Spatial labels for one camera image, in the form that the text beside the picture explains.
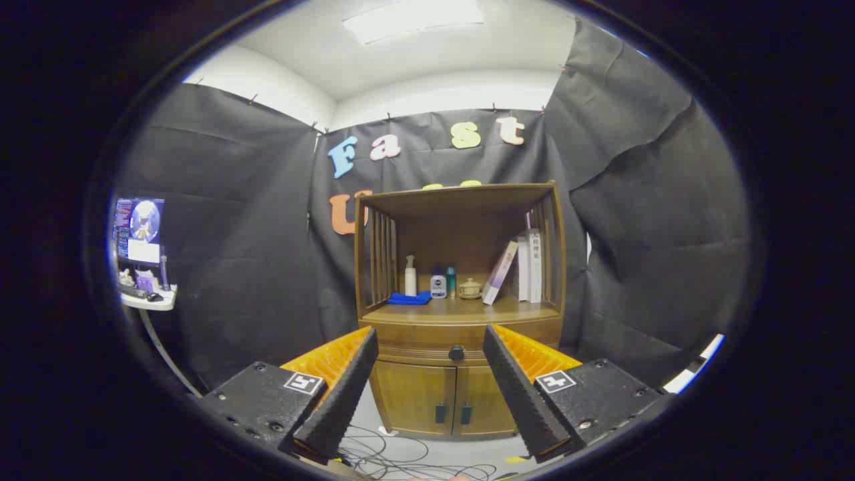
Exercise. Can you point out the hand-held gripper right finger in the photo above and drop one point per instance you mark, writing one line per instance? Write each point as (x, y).
(521, 394)

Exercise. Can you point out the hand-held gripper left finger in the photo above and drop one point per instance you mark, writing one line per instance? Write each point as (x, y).
(347, 394)

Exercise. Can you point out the wooden drawer with black knob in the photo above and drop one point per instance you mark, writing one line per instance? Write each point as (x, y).
(427, 344)

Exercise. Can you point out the wooden cabinet door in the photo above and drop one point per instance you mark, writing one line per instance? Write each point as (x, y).
(414, 397)
(481, 397)

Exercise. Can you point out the wooden countertop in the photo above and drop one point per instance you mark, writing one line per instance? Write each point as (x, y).
(461, 308)

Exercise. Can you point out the wooden cabinet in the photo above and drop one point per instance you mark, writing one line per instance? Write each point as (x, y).
(467, 200)

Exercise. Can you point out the blue folded cloth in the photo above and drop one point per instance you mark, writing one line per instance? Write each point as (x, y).
(409, 298)

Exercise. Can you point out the beige lidded ceramic cup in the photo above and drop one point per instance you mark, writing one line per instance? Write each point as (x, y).
(470, 289)

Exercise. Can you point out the purple and white book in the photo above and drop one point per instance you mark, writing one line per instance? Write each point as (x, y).
(499, 274)

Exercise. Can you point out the plain white book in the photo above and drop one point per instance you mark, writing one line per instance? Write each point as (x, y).
(522, 267)

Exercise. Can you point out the white pump bottle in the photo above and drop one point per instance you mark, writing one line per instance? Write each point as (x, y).
(411, 284)

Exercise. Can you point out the white book with black lettering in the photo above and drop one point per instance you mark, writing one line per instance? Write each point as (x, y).
(535, 267)

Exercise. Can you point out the slim teal bottle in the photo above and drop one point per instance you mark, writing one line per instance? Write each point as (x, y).
(451, 284)

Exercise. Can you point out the white bottle with blue cap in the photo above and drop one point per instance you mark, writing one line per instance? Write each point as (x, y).
(438, 287)

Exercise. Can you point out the black backdrop cloth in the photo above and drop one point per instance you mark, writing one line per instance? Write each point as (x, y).
(234, 234)

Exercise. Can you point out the white desk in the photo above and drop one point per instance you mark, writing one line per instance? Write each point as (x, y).
(157, 304)

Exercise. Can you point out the black keyboard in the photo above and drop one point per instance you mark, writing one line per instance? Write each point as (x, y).
(133, 292)

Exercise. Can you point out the computer monitor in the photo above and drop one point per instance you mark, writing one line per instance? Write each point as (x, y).
(143, 220)

